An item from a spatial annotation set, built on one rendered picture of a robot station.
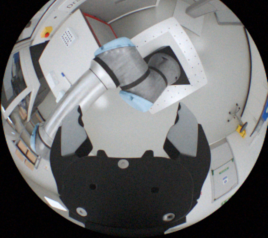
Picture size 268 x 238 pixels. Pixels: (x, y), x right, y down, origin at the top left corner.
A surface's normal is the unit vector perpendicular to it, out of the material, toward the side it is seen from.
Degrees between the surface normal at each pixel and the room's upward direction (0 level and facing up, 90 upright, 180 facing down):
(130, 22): 0
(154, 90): 43
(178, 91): 0
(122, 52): 27
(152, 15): 0
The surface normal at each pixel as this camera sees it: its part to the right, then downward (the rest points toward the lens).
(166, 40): -0.08, 0.54
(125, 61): 0.52, 0.34
